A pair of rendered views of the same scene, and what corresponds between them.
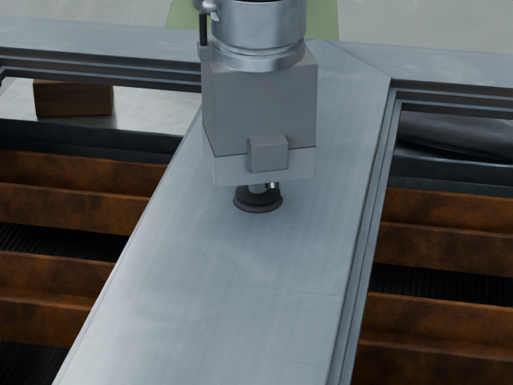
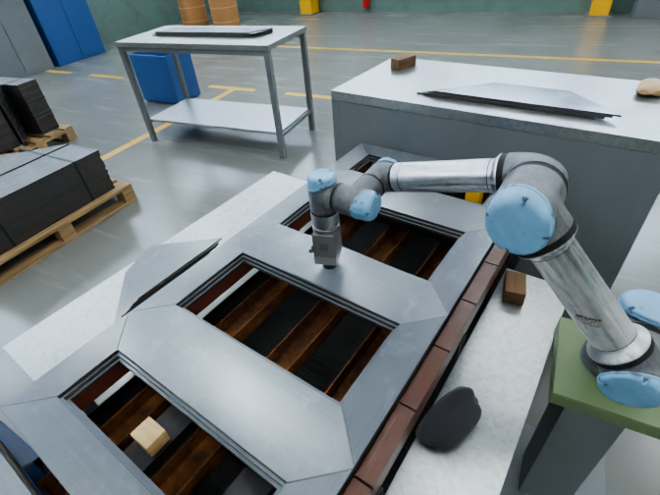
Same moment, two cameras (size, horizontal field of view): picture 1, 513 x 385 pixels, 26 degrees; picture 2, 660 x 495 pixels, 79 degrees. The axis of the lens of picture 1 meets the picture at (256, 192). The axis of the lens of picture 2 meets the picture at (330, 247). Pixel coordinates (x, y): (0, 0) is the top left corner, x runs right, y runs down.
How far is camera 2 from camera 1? 151 cm
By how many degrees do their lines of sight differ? 89
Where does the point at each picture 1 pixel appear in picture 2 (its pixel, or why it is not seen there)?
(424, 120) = (456, 399)
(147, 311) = (298, 240)
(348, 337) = (273, 272)
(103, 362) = (286, 232)
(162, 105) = (510, 319)
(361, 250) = (301, 282)
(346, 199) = (318, 281)
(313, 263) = (295, 267)
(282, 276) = (295, 261)
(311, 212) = (316, 272)
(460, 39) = not seen: outside the picture
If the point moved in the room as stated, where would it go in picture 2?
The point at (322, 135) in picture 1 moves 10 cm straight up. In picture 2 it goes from (361, 289) to (360, 262)
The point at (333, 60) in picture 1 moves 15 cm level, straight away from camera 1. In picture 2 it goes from (422, 312) to (482, 332)
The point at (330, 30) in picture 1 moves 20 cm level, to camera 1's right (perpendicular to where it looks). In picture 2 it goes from (573, 394) to (574, 476)
